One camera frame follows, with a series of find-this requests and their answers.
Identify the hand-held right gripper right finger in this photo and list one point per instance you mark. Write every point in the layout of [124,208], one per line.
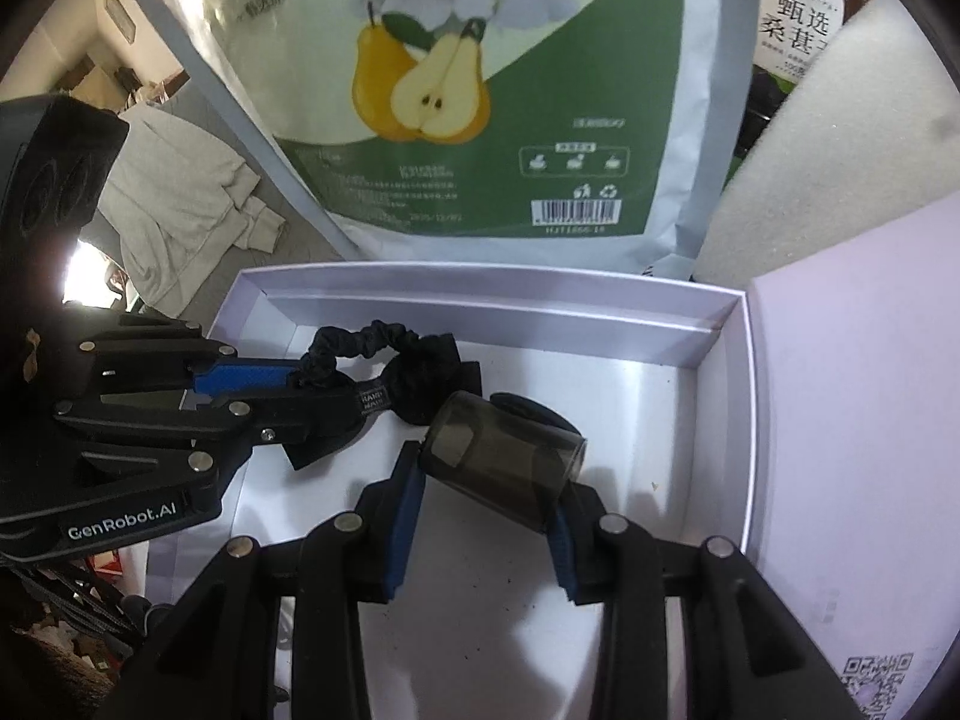
[564,555]

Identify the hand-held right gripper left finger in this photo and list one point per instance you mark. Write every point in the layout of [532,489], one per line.
[405,525]

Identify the white garment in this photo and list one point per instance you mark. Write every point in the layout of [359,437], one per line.
[172,202]

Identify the purple label jar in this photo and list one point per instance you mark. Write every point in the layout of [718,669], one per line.
[795,15]

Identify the pear print pouch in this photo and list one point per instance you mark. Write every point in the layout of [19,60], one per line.
[525,165]

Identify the dark translucent plastic cup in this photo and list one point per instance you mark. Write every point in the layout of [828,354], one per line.
[495,457]

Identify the white box lid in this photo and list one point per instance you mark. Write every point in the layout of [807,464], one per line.
[862,427]

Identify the white box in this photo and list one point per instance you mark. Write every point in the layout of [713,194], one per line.
[487,615]

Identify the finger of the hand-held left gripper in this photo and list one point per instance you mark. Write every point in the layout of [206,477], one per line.
[300,420]
[247,377]

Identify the white foam block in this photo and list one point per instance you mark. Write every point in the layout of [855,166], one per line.
[825,165]

